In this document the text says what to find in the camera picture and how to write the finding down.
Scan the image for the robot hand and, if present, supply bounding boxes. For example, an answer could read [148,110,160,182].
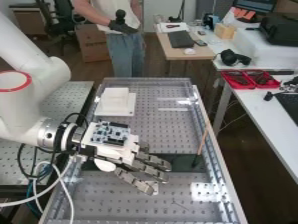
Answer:
[79,121,173,197]

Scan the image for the small white box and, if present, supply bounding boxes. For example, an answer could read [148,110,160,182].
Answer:
[94,86,138,117]

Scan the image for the clear box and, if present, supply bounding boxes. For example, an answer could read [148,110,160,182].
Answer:
[39,77,250,224]

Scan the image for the black plate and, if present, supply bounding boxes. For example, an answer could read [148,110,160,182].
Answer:
[80,152,209,173]

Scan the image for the thin stick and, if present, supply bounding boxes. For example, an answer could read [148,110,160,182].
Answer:
[190,123,214,168]

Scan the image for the person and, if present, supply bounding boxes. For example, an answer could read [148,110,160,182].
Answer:
[71,0,148,79]

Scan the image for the wooden desk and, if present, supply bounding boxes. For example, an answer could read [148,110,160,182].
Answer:
[154,22,220,98]

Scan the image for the cardboard box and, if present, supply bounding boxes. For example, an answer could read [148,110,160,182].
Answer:
[73,23,113,64]

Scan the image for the red tray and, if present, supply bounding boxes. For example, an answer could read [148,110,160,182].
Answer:
[246,69,282,90]
[220,70,258,90]

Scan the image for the black keyboard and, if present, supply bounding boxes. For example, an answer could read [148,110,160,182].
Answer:
[273,92,298,127]
[166,30,196,49]

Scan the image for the white desk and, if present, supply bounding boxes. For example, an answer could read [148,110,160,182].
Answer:
[190,19,298,134]
[212,74,298,186]

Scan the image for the black headphones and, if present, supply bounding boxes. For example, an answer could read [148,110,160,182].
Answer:
[220,48,253,67]

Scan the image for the black office chair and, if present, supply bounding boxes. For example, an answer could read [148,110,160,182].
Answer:
[36,0,77,46]

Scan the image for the wooden cabinet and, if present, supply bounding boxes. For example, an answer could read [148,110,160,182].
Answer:
[9,3,47,36]

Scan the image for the small wooden box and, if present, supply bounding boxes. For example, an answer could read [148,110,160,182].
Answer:
[214,22,237,41]

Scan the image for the black case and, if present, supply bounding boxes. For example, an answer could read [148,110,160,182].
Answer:
[258,13,298,47]

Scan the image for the screen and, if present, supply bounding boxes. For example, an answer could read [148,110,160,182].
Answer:
[232,0,279,14]

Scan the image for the black cable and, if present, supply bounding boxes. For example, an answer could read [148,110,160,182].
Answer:
[16,141,61,181]
[63,112,91,135]

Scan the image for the white cable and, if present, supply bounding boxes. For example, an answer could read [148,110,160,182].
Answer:
[0,159,76,209]
[49,164,77,224]

